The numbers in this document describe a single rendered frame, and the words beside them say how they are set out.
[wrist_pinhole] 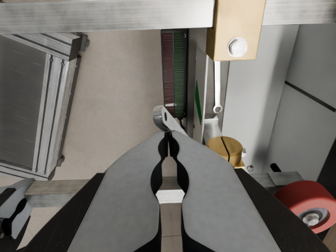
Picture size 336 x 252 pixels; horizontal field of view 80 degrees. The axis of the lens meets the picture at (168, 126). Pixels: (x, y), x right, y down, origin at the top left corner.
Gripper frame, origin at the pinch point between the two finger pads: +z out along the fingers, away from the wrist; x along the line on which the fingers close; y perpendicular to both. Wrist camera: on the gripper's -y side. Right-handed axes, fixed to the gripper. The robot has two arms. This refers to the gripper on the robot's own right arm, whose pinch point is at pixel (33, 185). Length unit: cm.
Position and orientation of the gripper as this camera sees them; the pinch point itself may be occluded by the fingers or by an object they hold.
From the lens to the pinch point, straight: 42.7
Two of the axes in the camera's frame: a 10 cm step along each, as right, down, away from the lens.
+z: -0.2, -4.9, 8.7
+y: -10.0, 0.4, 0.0
